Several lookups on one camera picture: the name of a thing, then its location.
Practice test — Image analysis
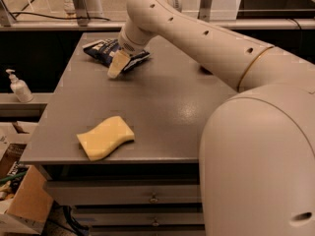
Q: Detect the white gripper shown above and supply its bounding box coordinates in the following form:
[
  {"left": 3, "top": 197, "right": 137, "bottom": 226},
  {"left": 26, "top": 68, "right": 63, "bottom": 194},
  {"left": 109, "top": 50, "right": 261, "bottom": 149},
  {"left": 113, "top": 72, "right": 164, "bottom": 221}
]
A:
[{"left": 107, "top": 29, "right": 148, "bottom": 79}]

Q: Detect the blue chip bag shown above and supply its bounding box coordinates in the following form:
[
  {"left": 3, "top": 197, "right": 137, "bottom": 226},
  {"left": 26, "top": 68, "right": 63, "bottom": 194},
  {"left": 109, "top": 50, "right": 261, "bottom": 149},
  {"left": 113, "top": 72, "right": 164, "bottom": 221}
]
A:
[{"left": 82, "top": 38, "right": 151, "bottom": 72}]

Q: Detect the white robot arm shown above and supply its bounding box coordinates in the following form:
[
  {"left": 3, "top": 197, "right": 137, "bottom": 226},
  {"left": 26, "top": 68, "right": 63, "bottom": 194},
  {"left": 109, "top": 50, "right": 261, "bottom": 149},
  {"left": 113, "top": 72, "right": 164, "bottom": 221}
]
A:
[{"left": 108, "top": 0, "right": 315, "bottom": 236}]

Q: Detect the yellow sponge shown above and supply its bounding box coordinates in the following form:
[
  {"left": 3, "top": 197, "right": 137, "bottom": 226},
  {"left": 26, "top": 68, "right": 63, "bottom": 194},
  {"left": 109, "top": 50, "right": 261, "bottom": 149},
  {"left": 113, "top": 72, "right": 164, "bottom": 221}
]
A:
[{"left": 77, "top": 116, "right": 135, "bottom": 161}]

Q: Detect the red apple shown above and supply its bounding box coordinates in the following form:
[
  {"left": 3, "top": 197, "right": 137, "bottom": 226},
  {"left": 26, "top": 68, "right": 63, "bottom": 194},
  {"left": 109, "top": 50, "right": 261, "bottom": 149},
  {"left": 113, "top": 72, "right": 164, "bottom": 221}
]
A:
[{"left": 200, "top": 66, "right": 213, "bottom": 76}]

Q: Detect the grey drawer cabinet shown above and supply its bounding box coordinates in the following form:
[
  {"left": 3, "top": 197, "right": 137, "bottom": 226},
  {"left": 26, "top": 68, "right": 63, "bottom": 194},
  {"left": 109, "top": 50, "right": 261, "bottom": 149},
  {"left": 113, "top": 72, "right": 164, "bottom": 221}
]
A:
[{"left": 22, "top": 33, "right": 235, "bottom": 236}]

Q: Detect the white pump bottle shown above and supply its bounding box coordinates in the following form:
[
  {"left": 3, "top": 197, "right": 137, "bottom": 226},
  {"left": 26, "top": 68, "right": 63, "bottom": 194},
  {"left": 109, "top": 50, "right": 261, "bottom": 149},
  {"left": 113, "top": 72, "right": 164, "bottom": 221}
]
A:
[{"left": 6, "top": 69, "right": 33, "bottom": 103}]

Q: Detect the top drawer knob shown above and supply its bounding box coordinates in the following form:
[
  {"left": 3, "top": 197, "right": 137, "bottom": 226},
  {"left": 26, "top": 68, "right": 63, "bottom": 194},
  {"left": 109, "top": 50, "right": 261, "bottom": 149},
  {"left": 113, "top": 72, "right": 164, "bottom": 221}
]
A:
[{"left": 149, "top": 193, "right": 158, "bottom": 204}]

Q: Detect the drawer knob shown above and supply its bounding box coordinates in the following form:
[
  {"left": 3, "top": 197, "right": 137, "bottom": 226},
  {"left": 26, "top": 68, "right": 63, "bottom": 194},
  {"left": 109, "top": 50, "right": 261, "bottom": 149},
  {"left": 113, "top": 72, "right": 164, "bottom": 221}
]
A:
[
  {"left": 149, "top": 193, "right": 158, "bottom": 204},
  {"left": 152, "top": 217, "right": 159, "bottom": 227}
]

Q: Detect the cardboard box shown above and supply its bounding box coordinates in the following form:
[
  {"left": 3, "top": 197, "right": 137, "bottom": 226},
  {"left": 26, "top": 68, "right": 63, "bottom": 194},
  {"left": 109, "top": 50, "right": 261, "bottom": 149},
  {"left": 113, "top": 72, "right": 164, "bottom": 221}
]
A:
[{"left": 0, "top": 122, "right": 53, "bottom": 234}]

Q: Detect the black cable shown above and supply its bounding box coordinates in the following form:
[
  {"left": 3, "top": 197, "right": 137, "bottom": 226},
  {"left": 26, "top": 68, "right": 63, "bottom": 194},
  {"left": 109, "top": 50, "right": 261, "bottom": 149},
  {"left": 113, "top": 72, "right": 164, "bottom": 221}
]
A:
[{"left": 0, "top": 0, "right": 112, "bottom": 23}]

